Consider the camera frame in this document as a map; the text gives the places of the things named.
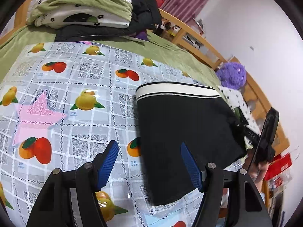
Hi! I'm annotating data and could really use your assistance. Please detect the person's right hand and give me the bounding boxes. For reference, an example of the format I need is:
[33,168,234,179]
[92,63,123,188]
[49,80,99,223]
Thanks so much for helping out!
[245,154,269,190]

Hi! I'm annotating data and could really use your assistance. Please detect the white flower printed quilt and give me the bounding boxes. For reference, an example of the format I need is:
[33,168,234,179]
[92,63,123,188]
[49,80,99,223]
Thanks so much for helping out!
[26,0,133,28]

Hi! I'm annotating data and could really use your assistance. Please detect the red box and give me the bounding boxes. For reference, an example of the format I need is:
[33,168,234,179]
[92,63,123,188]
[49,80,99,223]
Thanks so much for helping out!
[264,152,293,181]

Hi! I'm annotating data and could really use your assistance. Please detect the black jacket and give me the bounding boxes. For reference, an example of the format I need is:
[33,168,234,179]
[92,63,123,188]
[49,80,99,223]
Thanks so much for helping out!
[54,0,162,42]

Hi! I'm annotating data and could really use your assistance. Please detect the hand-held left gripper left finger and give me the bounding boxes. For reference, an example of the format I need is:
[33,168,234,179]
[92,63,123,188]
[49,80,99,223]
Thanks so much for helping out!
[26,140,119,227]

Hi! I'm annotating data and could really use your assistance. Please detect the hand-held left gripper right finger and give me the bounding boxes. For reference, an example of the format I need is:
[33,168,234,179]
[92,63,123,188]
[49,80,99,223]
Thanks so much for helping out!
[180,142,273,227]

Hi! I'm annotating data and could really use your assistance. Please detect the fruit printed tablecloth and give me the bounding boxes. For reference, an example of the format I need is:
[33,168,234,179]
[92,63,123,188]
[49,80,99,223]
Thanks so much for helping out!
[0,41,228,227]

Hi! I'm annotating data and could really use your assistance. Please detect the purple cloth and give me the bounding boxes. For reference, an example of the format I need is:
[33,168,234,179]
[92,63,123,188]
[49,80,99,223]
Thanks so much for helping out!
[129,30,148,42]

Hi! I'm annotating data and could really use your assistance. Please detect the wooden bed frame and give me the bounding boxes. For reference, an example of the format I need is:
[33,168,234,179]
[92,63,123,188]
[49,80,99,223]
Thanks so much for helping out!
[0,0,290,161]

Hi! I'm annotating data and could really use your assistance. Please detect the black pants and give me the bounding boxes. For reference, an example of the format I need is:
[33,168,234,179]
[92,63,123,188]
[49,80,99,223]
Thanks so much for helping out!
[135,82,247,206]

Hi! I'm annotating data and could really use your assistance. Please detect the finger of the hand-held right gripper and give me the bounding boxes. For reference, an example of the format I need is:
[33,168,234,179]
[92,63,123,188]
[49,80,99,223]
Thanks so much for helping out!
[235,120,261,146]

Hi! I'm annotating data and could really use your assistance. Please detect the purple plush toy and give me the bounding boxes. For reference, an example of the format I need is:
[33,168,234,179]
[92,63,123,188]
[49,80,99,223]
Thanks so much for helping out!
[215,62,247,90]

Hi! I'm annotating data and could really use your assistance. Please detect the white flower printed pillow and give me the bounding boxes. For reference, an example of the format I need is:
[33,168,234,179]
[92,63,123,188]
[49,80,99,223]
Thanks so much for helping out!
[218,85,261,147]

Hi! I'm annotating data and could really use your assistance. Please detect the green bed sheet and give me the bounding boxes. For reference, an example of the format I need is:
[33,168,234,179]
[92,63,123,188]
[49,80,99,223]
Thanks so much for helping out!
[0,25,223,88]

